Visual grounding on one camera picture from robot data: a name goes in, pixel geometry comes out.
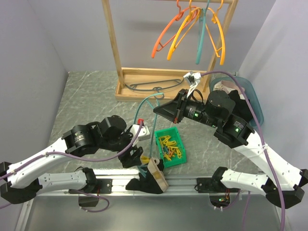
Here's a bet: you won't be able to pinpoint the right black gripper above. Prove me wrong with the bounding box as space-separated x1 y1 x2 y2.
154 89 219 128

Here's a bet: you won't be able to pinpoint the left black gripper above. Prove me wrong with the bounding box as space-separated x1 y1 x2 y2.
101 128 144 168

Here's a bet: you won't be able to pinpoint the yellow clothespin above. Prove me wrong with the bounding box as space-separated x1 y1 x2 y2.
140 155 150 165

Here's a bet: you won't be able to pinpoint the teal hanger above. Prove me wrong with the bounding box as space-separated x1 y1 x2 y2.
134 93 164 180
124 77 186 100
195 0 210 64

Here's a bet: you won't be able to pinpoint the black underwear back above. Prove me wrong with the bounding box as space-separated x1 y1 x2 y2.
125 157 169 194

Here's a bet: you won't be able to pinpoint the black underwear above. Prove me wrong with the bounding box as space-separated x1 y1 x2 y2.
228 90 253 122
125 157 169 194

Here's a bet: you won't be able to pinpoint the black underwear front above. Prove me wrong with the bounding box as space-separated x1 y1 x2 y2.
228 90 253 122

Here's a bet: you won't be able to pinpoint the orange clothes hanger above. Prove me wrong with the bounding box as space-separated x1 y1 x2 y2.
151 0 201 58

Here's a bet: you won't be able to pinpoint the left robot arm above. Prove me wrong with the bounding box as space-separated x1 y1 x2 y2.
0 115 151 204

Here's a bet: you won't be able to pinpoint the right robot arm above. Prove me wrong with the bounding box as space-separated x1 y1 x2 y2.
153 89 308 209

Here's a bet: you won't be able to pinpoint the beige underwear in basket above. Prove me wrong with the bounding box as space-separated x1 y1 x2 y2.
213 80 245 94

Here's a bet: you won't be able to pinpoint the yellow hanger left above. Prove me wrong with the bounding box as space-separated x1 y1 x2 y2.
167 0 201 61

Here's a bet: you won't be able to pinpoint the yellow hanger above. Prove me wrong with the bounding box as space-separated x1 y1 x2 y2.
206 0 226 65
167 0 201 61

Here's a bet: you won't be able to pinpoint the yellow hanger right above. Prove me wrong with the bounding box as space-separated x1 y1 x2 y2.
206 0 226 65

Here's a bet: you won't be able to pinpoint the wooden clothes rack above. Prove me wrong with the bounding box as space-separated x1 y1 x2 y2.
102 0 238 102

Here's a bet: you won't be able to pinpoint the green plastic bin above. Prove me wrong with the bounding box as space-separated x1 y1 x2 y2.
154 127 187 168

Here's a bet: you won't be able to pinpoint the yellow clothespins in bin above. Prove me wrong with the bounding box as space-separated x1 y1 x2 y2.
158 135 183 162

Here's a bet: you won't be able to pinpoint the teal laundry basket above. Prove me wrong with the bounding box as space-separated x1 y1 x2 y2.
209 77 264 128

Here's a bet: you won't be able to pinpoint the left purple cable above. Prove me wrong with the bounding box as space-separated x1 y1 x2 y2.
0 121 145 213

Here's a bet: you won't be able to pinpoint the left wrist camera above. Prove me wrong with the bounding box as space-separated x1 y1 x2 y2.
130 118 151 146

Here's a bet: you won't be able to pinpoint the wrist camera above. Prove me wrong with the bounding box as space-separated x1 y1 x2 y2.
183 71 202 98
130 118 151 146

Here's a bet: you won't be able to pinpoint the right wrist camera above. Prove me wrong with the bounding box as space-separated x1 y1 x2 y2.
183 71 202 98

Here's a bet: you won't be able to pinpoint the aluminium mounting rail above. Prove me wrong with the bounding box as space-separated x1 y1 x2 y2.
25 172 287 231

